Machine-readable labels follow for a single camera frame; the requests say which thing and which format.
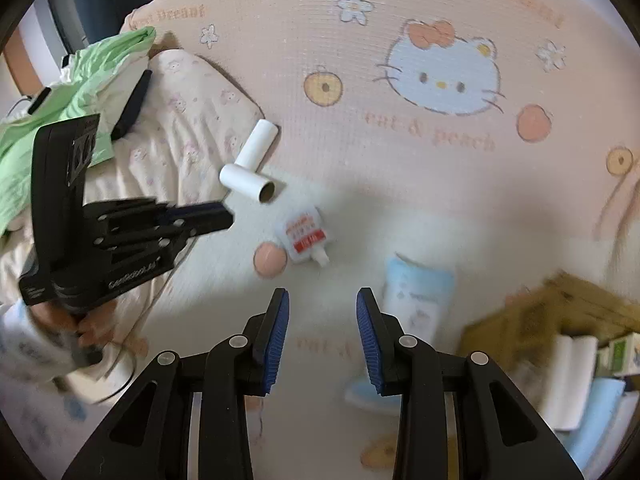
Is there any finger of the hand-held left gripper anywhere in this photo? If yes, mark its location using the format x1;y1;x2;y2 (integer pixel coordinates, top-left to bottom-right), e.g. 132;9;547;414
96;220;236;282
84;198;234;232

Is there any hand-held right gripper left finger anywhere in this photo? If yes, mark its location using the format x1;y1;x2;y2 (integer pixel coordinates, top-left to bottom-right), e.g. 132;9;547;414
62;287;291;480

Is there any person's left hand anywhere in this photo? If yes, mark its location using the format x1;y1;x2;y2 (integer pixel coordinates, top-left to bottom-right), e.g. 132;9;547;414
31;303;150;367

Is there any white and black device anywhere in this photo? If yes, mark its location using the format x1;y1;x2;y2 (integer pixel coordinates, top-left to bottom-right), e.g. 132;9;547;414
25;85;56;116

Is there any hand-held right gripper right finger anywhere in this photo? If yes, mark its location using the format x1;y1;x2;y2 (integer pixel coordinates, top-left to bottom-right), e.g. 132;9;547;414
356;287;586;480

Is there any small printed white-green carton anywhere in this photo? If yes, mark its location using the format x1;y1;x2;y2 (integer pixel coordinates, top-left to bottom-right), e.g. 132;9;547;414
595;332;640;378

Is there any green cloth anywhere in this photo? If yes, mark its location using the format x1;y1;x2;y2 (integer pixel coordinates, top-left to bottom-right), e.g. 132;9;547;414
0;26;157;231

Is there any white paper tube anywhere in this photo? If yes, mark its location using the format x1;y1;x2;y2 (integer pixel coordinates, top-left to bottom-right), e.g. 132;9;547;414
234;119;279;171
219;162;277;206
575;335;599;378
540;332;578;431

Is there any blue white tissue pack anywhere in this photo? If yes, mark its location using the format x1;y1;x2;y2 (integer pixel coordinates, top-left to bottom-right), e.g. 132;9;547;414
380;254;457;341

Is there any cream printed pillow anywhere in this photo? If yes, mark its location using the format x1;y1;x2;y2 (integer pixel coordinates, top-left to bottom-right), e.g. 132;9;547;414
0;49;266;311

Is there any person's left forearm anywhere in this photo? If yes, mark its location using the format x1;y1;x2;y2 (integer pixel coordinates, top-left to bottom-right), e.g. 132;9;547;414
0;296;108;411

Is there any cardboard box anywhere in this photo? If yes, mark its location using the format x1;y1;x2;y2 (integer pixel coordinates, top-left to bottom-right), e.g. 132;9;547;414
457;270;640;480

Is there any pink cat-print blanket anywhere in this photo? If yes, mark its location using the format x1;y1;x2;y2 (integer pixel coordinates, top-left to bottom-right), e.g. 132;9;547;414
100;0;640;480

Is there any black strap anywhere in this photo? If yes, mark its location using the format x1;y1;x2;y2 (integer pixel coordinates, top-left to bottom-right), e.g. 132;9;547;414
109;69;153;142

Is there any white pouch with red label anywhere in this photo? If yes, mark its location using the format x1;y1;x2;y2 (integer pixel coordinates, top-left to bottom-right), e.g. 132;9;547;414
274;206;331;267

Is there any light blue packet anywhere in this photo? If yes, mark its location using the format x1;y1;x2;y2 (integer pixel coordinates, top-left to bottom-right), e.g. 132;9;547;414
565;377;628;471

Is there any thin dark cable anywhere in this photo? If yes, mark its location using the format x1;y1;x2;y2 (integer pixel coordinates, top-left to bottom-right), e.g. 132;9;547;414
95;240;196;403

